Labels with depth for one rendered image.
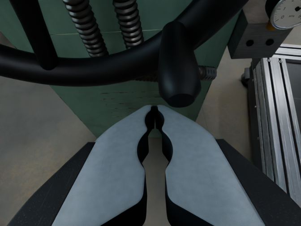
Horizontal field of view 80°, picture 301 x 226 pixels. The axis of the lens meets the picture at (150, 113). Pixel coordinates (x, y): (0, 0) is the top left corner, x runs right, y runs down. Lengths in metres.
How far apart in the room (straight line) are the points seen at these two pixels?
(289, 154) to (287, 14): 0.49
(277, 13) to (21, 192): 1.02
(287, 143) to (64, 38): 0.70
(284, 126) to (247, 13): 0.48
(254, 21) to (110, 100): 0.40
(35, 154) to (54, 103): 0.27
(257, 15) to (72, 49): 0.35
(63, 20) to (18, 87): 0.94
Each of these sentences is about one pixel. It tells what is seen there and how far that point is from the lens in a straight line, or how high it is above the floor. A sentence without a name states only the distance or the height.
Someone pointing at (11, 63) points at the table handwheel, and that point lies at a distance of 0.20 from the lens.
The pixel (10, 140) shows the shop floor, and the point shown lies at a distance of 1.13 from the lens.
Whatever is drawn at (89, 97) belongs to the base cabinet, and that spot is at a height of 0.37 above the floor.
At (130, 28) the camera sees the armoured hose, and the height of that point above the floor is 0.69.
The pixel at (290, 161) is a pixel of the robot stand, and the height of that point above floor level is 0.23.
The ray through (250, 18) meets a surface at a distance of 0.37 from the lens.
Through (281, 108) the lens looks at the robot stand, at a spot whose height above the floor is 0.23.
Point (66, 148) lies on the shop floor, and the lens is 0.96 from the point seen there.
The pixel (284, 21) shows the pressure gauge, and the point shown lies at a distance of 0.35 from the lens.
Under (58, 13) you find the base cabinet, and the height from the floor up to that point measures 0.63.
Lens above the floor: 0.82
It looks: 62 degrees down
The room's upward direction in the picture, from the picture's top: 6 degrees counter-clockwise
